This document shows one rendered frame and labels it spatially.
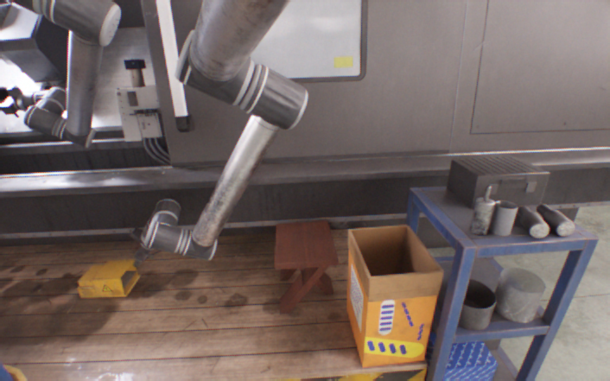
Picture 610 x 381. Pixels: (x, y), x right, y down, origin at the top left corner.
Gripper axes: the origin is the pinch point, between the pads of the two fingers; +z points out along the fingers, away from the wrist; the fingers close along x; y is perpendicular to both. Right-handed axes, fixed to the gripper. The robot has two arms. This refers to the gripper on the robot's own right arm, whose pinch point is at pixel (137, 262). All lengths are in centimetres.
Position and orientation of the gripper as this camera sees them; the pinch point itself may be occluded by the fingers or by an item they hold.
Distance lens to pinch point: 170.7
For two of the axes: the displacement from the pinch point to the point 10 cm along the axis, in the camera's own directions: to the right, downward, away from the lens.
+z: -5.9, 7.5, 3.1
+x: -0.3, -4.1, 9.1
